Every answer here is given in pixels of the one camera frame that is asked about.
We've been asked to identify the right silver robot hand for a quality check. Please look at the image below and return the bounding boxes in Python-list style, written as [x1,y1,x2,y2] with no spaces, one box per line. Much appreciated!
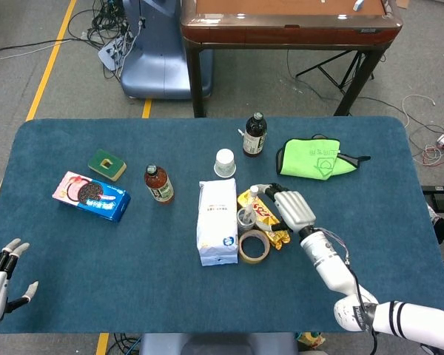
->
[249,182,317,234]

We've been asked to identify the clear white tube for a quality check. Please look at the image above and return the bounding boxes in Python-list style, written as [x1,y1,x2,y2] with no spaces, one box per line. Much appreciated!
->
[243,186,260,225]

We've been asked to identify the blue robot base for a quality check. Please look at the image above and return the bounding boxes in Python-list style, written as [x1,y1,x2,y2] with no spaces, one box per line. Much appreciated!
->
[120,0,214,101]

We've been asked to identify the yellow snack packet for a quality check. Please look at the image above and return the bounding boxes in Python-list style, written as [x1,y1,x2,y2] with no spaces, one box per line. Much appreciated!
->
[237,189,292,252]

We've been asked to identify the small clear glass jar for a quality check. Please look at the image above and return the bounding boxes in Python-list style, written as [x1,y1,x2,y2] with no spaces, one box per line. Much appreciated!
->
[236,207,260,234]

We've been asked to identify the lime green cloth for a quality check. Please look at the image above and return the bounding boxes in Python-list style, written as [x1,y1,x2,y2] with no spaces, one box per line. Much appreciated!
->
[275,137,372,181]

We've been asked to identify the yellow adhesive tape roll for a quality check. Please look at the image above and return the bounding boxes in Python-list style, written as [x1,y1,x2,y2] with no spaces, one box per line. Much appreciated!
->
[238,229,272,265]

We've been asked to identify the white paper bag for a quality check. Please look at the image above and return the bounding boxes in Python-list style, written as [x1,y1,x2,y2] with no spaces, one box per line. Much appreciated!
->
[196,177,241,268]

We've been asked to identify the dark tea bottle white label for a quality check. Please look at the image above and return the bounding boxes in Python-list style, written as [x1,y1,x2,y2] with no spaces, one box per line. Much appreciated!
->
[242,112,269,158]

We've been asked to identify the white paper cup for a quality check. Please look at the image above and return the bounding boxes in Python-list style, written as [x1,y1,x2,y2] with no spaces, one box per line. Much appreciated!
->
[213,148,238,178]

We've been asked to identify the amber tea bottle green label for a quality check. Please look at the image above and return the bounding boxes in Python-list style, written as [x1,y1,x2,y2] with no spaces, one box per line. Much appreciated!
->
[144,164,175,206]

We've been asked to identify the blue cookie box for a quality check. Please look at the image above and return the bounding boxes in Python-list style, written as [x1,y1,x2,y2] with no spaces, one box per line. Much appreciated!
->
[51,170,132,223]

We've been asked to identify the black tripod stand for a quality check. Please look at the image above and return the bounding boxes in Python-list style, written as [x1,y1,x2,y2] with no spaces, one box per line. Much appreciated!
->
[295,50,377,92]

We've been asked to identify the grey robot torso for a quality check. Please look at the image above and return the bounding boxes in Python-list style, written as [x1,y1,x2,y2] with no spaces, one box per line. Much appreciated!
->
[138,332,299,355]

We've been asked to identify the green yellow sponge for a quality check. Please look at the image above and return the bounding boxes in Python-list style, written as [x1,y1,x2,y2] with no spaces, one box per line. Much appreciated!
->
[87,148,128,183]

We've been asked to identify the brown mahjong table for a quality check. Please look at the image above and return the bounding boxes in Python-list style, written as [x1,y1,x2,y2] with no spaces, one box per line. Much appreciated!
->
[180,0,402,119]

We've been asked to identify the grey power strip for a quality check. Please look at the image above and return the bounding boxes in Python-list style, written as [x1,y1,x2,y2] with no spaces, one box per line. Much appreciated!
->
[97,38,134,72]

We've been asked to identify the red cable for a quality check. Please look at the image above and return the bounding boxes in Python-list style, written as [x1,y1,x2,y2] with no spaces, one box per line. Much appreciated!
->
[421,144,444,168]

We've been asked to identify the white cable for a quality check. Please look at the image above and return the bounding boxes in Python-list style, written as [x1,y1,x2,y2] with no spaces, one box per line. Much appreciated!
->
[402,94,438,129]

